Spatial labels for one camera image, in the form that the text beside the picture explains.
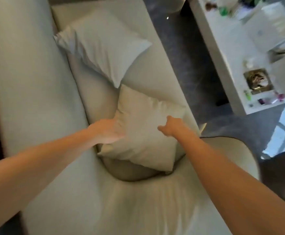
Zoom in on gold square tray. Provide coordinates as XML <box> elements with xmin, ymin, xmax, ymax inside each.
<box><xmin>243</xmin><ymin>68</ymin><xmax>274</xmax><ymax>92</ymax></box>

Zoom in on cream square cushion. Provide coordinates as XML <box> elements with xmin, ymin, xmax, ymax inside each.
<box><xmin>97</xmin><ymin>84</ymin><xmax>187</xmax><ymax>172</ymax></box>

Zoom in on light grey square cushion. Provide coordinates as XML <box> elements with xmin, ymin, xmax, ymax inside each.
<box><xmin>54</xmin><ymin>8</ymin><xmax>153</xmax><ymax>89</ymax></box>

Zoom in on white paper sheet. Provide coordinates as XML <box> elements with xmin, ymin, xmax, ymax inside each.
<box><xmin>248</xmin><ymin>12</ymin><xmax>285</xmax><ymax>50</ymax></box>

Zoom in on cream fabric sofa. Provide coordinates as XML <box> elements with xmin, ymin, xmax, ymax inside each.
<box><xmin>0</xmin><ymin>0</ymin><xmax>260</xmax><ymax>235</ymax></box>

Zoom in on person's right forearm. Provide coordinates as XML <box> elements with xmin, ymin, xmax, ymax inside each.
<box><xmin>180</xmin><ymin>131</ymin><xmax>285</xmax><ymax>235</ymax></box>

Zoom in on person's left forearm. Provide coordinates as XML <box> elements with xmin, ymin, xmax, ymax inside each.
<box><xmin>0</xmin><ymin>124</ymin><xmax>99</xmax><ymax>235</ymax></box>

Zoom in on dark chair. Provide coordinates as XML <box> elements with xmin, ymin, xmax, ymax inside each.
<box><xmin>259</xmin><ymin>149</ymin><xmax>285</xmax><ymax>208</ymax></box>

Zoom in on cream round pouf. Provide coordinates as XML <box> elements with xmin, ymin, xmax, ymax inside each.
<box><xmin>166</xmin><ymin>0</ymin><xmax>187</xmax><ymax>13</ymax></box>

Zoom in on taupe cushion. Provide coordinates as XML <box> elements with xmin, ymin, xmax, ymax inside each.
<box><xmin>98</xmin><ymin>154</ymin><xmax>186</xmax><ymax>182</ymax></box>

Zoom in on person's right hand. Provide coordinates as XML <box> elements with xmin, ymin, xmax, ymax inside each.
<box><xmin>157</xmin><ymin>116</ymin><xmax>195</xmax><ymax>139</ymax></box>

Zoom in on person's left hand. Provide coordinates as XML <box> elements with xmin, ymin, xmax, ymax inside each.
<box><xmin>88</xmin><ymin>118</ymin><xmax>126</xmax><ymax>145</ymax></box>

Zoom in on white coffee table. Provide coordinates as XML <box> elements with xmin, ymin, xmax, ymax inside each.
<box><xmin>189</xmin><ymin>0</ymin><xmax>285</xmax><ymax>115</ymax></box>

